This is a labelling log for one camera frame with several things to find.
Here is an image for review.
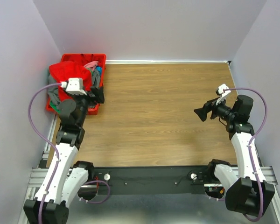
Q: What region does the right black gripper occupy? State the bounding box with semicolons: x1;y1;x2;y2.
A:
194;94;236;121

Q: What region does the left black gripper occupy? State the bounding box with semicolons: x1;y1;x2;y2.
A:
69;85;105;127

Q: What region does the red t shirt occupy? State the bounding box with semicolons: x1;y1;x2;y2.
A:
49;61;92;105

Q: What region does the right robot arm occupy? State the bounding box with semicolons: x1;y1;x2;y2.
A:
194;95;275;220

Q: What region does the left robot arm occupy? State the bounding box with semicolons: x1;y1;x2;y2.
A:
23;82;107;224

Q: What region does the red plastic bin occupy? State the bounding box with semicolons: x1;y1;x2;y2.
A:
45;54;106;113

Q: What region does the pink t shirt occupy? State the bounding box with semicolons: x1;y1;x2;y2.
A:
84;61;98;70

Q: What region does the grey t shirt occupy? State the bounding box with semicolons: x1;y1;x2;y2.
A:
48;69;101;108

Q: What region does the green t shirt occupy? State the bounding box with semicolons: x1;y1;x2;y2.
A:
46;99;59;114

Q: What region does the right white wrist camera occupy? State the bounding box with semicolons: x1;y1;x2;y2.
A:
216;84;231;105

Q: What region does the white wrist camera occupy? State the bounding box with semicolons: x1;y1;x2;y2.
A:
216;84;231;105
61;78;87;95

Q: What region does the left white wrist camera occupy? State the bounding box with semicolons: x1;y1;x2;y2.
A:
61;78;87;95

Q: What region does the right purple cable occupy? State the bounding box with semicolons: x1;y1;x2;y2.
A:
225;87;268;222

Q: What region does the purple cable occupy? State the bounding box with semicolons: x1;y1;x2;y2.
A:
28;82;63;224
225;87;268;222

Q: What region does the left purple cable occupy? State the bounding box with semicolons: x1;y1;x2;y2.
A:
28;82;63;224

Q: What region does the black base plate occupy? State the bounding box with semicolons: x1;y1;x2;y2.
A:
94;166;223;195

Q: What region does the aluminium frame rail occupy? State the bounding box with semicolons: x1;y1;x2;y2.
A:
18;115;57;224

